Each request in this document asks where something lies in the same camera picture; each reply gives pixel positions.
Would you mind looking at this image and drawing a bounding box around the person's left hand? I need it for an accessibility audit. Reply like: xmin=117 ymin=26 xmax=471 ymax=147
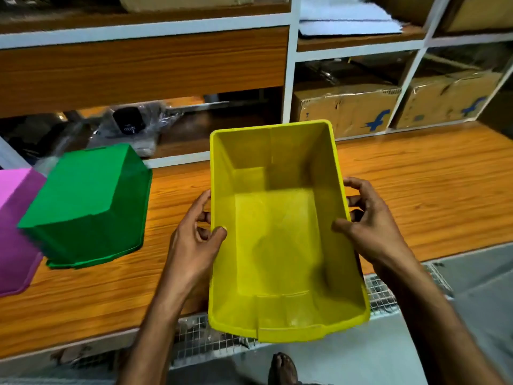
xmin=165 ymin=189 xmax=228 ymax=301

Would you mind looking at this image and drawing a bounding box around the person's right hand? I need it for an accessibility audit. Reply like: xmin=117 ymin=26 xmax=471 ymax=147
xmin=331 ymin=177 xmax=409 ymax=273

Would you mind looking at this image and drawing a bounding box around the yellow plastic bin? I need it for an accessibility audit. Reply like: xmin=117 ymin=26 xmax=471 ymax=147
xmin=208 ymin=120 xmax=371 ymax=344

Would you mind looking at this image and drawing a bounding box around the person's left forearm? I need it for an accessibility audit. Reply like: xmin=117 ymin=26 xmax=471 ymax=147
xmin=116 ymin=282 xmax=209 ymax=385

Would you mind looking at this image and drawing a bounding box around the person's right forearm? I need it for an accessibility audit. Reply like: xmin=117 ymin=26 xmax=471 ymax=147
xmin=371 ymin=252 xmax=506 ymax=385

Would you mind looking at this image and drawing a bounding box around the cardboard box with blue logo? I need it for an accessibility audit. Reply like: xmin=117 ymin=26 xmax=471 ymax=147
xmin=395 ymin=69 xmax=503 ymax=130
xmin=291 ymin=82 xmax=402 ymax=139

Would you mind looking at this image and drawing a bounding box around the green plastic bin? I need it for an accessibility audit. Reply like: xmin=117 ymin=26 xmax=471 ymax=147
xmin=17 ymin=143 xmax=153 ymax=270

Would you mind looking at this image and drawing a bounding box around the black device in plastic bag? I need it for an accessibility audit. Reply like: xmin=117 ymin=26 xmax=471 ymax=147
xmin=86 ymin=101 xmax=185 ymax=158

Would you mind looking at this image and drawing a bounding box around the person's foot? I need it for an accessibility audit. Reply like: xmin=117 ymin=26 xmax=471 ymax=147
xmin=268 ymin=352 xmax=299 ymax=385

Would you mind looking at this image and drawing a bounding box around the white wooden shelf unit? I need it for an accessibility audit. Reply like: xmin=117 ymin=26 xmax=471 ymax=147
xmin=0 ymin=0 xmax=513 ymax=170

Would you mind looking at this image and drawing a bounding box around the stack of white papers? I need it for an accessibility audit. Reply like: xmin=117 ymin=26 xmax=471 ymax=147
xmin=298 ymin=0 xmax=404 ymax=37

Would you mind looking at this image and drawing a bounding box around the pink plastic bin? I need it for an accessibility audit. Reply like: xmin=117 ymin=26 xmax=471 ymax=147
xmin=0 ymin=168 xmax=47 ymax=297

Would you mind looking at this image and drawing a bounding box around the plain cardboard box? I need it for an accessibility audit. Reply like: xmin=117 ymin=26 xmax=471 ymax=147
xmin=441 ymin=0 xmax=513 ymax=33
xmin=118 ymin=0 xmax=255 ymax=13

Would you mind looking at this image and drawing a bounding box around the wire mesh panel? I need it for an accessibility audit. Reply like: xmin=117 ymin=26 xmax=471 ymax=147
xmin=52 ymin=262 xmax=454 ymax=371

